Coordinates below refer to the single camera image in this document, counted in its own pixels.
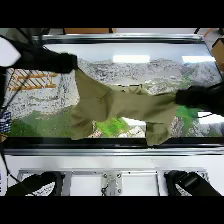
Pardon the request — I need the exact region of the black cable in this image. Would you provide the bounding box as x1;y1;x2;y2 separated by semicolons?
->
0;65;18;184

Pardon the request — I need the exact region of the olive green shirt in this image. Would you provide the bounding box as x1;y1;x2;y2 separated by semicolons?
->
69;67;180;147

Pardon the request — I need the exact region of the silver frame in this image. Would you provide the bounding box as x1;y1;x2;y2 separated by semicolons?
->
0;32;224;197

